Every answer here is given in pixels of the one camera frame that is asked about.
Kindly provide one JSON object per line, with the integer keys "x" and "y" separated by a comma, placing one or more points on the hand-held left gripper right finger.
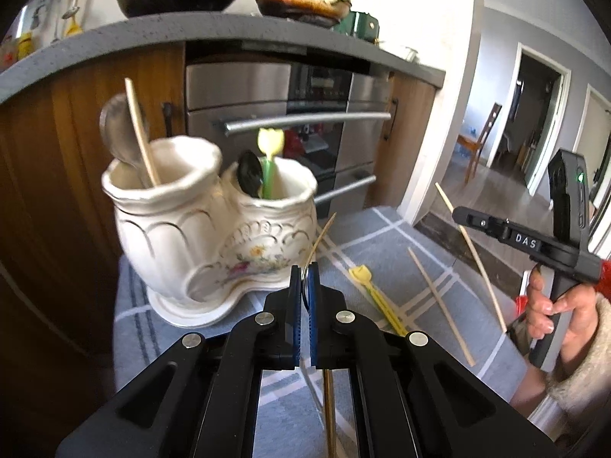
{"x": 314, "y": 324}

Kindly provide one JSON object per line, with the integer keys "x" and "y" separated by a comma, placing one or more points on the person's right hand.
{"x": 580, "y": 317}

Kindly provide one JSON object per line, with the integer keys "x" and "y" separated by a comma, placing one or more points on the brown frying pan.
{"x": 296, "y": 2}

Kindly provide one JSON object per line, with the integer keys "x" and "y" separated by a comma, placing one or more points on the yellow squeeze bottle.
{"x": 25, "y": 45}

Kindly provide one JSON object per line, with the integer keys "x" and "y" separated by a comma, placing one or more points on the black plastic spoon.
{"x": 249, "y": 171}

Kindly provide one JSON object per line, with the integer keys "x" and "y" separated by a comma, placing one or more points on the yellow green plastic utensil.
{"x": 269, "y": 140}

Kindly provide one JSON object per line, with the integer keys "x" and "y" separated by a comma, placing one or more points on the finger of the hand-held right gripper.
{"x": 477, "y": 219}

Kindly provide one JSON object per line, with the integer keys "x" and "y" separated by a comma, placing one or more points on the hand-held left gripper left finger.
{"x": 297, "y": 324}

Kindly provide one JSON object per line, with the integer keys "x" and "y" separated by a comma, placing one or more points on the grey checked tablecloth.
{"x": 429, "y": 343}

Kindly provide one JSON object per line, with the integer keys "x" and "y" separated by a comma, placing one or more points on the bamboo chopstick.
{"x": 482, "y": 272}
{"x": 441, "y": 306}
{"x": 141, "y": 129}

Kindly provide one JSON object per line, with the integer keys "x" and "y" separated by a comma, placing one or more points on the wide wooden kitchen cabinet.
{"x": 57, "y": 162}

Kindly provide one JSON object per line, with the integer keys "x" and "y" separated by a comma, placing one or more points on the yellow spatula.
{"x": 72, "y": 26}

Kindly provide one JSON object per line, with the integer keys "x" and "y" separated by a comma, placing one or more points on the grey kitchen countertop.
{"x": 143, "y": 28}

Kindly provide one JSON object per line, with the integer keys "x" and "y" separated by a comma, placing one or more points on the white container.
{"x": 403, "y": 52}

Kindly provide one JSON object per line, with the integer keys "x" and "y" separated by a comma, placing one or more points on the white ceramic holder tray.
{"x": 210, "y": 312}

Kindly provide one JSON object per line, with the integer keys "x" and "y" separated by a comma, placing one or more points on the wooden dining chair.
{"x": 482, "y": 143}

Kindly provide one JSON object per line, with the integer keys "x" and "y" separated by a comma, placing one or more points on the narrow wooden cabinet door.
{"x": 405, "y": 143}

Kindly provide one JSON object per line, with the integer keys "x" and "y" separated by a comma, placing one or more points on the metal spoon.
{"x": 117, "y": 129}

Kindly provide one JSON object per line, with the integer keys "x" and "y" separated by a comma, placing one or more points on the stainless steel built-in oven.
{"x": 238, "y": 90}

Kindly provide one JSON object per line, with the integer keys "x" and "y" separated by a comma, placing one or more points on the white floral ceramic utensil holder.
{"x": 157, "y": 229}

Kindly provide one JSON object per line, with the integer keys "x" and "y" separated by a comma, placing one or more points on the metal fork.
{"x": 330, "y": 415}

